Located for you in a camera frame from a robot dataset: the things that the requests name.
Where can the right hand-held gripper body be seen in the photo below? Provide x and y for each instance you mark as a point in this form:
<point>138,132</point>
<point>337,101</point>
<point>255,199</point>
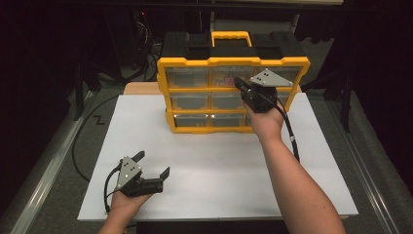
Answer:
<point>261,97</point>

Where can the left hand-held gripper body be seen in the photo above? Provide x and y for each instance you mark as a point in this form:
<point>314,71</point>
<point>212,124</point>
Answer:
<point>130,177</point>

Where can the pink binder clip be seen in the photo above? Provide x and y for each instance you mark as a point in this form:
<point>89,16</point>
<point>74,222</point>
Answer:
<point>230,81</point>

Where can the clear plastic pull-out drawer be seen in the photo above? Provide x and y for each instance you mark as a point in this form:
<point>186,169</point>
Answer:
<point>224,72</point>

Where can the yellow black organizer cabinet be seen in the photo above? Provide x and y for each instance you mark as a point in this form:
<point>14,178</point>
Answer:
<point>201,61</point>

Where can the person's left hand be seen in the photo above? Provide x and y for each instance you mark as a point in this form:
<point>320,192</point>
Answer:
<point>125,203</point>

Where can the person's right hand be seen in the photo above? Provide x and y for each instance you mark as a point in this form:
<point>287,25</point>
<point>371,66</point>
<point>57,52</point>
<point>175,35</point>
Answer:
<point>268,125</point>

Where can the grid of clear cabinet drawers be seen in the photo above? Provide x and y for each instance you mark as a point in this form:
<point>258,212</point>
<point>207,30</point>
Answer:
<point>187,78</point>

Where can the grey box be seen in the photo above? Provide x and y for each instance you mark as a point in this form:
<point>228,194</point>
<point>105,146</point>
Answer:
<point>259,26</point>

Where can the black stand leg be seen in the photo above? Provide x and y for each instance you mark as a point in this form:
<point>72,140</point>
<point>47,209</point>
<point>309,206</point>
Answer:
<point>346,107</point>
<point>79,97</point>

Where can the metal floor rail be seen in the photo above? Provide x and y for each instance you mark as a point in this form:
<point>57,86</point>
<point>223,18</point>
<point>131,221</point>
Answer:
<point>363,172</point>
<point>48,175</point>

